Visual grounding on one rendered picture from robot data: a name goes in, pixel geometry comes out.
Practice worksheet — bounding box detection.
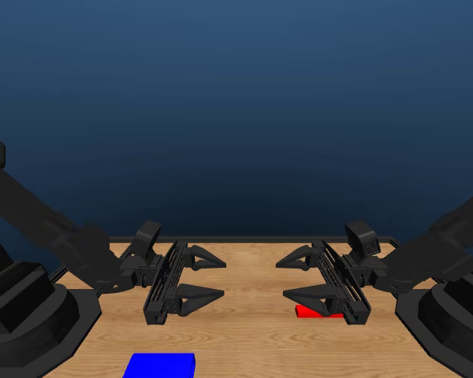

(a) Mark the blue hollow socket block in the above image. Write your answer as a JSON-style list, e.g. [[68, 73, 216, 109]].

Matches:
[[121, 353, 196, 378]]

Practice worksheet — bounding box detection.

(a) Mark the black table frame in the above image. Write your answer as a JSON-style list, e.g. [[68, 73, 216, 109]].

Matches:
[[47, 235, 449, 291]]

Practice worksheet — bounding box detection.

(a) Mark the thin red peg bar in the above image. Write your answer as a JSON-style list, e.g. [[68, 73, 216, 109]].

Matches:
[[295, 304, 346, 320]]

